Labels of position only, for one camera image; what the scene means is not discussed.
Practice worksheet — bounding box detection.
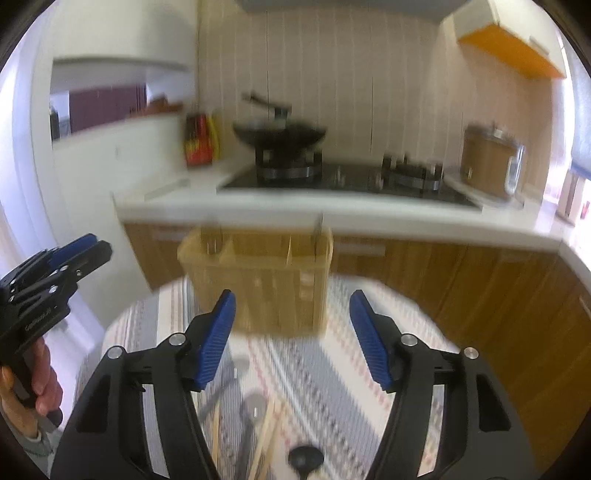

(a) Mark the black wok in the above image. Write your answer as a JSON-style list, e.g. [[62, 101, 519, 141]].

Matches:
[[232, 91, 329, 153]]

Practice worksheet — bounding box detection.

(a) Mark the person's left forearm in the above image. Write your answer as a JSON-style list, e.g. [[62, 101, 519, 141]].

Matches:
[[0, 397, 56, 467]]

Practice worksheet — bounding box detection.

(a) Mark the person's left hand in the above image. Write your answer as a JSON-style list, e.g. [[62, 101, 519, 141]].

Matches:
[[0, 339, 64, 416]]

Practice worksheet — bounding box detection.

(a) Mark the window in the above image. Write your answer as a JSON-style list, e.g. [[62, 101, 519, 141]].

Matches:
[[556, 41, 591, 227]]

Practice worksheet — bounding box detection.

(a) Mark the gas burner ring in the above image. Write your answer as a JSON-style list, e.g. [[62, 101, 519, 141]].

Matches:
[[255, 148, 324, 182], [381, 154, 445, 191]]

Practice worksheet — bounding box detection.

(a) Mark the beige slatted utensil basket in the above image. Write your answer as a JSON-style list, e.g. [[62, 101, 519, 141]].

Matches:
[[178, 224, 334, 337]]

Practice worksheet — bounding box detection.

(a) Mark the metal spoon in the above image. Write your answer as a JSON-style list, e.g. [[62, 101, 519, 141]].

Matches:
[[236, 392, 269, 467]]

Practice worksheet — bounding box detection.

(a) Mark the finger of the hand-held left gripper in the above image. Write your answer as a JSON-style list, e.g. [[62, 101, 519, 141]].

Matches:
[[47, 233, 99, 271], [59, 240, 113, 284]]

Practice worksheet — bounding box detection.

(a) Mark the black glass gas hob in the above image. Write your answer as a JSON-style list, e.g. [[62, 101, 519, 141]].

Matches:
[[217, 161, 482, 209]]

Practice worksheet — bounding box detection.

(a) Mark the striped woven tablecloth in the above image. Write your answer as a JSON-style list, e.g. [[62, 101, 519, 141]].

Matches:
[[74, 272, 462, 480]]

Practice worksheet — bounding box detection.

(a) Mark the red seasoning bottle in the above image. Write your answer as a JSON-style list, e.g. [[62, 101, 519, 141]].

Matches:
[[185, 113, 209, 168]]

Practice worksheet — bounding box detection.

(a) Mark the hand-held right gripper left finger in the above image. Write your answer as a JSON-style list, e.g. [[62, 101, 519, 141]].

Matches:
[[50, 289, 237, 480]]

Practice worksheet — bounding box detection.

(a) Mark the black ladle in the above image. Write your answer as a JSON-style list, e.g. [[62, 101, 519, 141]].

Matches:
[[288, 445, 325, 478]]

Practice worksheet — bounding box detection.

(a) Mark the orange and white wall cabinet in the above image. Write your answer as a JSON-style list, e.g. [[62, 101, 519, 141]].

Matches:
[[452, 0, 570, 80]]

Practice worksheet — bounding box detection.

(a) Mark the grey utensil handle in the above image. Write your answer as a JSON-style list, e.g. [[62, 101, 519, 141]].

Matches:
[[201, 362, 238, 418]]

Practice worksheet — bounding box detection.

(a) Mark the wooden chopstick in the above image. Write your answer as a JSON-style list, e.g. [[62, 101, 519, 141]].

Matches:
[[250, 401, 283, 480], [211, 406, 221, 468]]

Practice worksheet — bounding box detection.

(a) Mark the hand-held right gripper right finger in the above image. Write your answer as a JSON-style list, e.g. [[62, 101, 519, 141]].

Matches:
[[349, 289, 539, 480]]

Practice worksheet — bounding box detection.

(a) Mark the yellow seasoning bottle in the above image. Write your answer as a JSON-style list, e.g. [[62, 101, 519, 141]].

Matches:
[[207, 112, 222, 162]]

